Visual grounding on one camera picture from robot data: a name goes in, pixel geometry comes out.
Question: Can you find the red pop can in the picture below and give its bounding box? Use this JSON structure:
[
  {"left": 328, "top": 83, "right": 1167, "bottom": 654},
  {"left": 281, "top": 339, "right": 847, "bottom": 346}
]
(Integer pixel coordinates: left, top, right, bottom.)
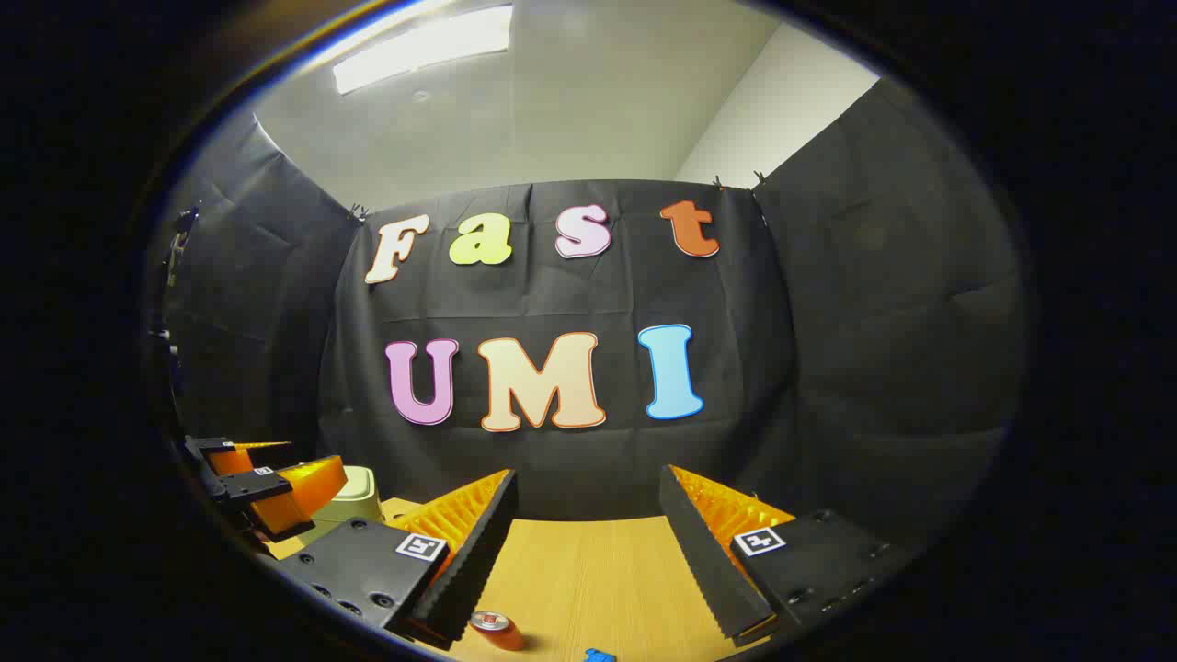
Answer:
[{"left": 469, "top": 610, "right": 527, "bottom": 652}]

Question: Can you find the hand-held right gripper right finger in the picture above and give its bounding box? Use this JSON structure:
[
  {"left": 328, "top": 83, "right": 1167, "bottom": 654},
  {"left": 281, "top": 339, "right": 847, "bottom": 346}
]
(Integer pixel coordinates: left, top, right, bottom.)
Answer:
[{"left": 658, "top": 464, "right": 913, "bottom": 646}]

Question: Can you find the green desktop garbage bin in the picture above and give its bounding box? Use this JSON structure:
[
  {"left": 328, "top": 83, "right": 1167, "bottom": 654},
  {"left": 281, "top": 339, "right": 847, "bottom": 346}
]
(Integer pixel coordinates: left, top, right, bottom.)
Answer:
[{"left": 303, "top": 466, "right": 383, "bottom": 545}]

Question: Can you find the wooden desktop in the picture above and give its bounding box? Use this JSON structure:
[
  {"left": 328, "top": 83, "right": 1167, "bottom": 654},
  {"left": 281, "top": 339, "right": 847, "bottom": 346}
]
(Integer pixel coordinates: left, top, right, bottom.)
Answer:
[{"left": 267, "top": 496, "right": 783, "bottom": 662}]

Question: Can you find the ceiling light panel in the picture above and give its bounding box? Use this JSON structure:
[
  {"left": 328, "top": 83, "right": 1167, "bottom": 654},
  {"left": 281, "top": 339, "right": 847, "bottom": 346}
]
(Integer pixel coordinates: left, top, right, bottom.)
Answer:
[{"left": 331, "top": 5, "right": 514, "bottom": 96}]

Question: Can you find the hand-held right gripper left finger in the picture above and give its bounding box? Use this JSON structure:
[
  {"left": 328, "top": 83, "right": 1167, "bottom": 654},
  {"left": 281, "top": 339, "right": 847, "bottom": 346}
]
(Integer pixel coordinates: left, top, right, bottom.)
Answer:
[{"left": 274, "top": 469, "right": 520, "bottom": 652}]

